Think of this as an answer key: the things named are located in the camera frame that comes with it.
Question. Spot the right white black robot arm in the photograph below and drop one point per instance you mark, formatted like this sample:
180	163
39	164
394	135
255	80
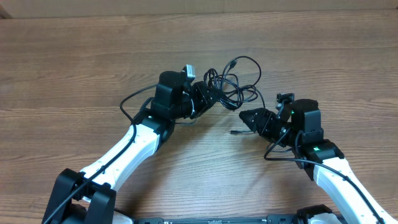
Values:
297	124

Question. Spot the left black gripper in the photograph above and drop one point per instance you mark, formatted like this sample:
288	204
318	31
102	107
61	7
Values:
201	90

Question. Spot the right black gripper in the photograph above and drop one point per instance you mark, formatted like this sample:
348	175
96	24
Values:
263	115

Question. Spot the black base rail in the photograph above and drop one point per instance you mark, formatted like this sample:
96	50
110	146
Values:
270	219

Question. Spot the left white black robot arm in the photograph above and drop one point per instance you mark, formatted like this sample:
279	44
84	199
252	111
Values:
89	196

